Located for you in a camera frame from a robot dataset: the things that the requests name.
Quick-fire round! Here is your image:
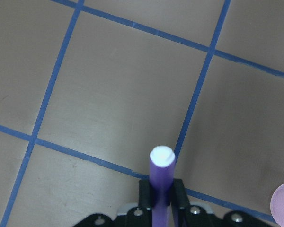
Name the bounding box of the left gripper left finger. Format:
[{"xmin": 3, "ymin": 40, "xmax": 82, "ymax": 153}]
[{"xmin": 138, "ymin": 180, "xmax": 153, "ymax": 210}]

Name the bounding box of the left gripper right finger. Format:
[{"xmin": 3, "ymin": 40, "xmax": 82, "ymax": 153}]
[{"xmin": 171, "ymin": 178, "xmax": 190, "ymax": 210}]

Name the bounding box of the purple marker pen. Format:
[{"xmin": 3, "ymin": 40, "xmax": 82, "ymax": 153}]
[{"xmin": 149, "ymin": 146, "xmax": 176, "ymax": 227}]

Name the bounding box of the pink mesh cup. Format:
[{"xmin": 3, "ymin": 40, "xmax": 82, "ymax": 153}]
[{"xmin": 270, "ymin": 184, "xmax": 284, "ymax": 227}]

